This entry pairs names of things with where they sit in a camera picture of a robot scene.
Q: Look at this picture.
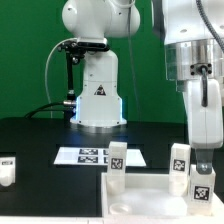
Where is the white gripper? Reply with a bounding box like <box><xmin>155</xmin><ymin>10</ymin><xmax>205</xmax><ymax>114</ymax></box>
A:
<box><xmin>183</xmin><ymin>79</ymin><xmax>223</xmax><ymax>175</ymax></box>

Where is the white square table top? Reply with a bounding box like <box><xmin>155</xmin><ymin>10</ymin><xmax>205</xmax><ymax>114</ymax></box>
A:
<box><xmin>100</xmin><ymin>172</ymin><xmax>224</xmax><ymax>220</ymax></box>

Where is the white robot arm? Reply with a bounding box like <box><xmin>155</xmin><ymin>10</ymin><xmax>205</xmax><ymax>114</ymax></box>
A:
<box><xmin>62</xmin><ymin>0</ymin><xmax>224</xmax><ymax>175</ymax></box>

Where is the white marker sheet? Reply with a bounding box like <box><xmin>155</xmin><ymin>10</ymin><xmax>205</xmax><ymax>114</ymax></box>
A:
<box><xmin>54</xmin><ymin>147</ymin><xmax>146</xmax><ymax>167</ymax></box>

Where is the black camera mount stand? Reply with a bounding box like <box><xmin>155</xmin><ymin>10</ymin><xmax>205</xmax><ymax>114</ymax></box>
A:
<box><xmin>57</xmin><ymin>38</ymin><xmax>110</xmax><ymax>119</ymax></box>

